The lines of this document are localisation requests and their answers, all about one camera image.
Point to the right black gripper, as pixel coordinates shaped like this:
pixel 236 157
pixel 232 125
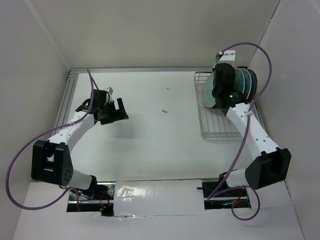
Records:
pixel 223 72

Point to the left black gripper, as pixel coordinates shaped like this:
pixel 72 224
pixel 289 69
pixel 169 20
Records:
pixel 118 114

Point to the mint floral plate back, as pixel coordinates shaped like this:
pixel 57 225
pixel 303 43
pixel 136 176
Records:
pixel 207 93

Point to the black rim beige plate front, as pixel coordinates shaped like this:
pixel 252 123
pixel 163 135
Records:
pixel 236 80

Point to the red teal plate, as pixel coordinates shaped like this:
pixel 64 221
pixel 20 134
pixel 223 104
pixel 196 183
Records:
pixel 240 81
pixel 247 82

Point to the red teal plate front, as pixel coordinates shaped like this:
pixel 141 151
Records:
pixel 247 82

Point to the dark teal plate front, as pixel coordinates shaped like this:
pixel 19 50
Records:
pixel 254 85

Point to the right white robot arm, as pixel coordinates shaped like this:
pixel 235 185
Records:
pixel 270 163

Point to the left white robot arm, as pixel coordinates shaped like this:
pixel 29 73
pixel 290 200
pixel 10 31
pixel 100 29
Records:
pixel 51 158

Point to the white tape sheet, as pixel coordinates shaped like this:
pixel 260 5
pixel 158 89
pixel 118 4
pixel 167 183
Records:
pixel 153 198

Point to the metal wire dish rack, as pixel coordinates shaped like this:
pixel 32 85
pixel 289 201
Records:
pixel 213 123

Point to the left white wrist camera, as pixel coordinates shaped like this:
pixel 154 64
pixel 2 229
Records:
pixel 109 91

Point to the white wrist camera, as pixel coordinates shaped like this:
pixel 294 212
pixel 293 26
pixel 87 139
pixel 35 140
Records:
pixel 109 91
pixel 227 56

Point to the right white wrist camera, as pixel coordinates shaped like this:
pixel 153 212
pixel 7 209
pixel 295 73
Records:
pixel 227 56

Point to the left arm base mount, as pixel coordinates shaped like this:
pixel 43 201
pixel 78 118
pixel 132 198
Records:
pixel 102 201

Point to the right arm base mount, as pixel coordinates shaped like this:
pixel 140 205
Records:
pixel 224 200

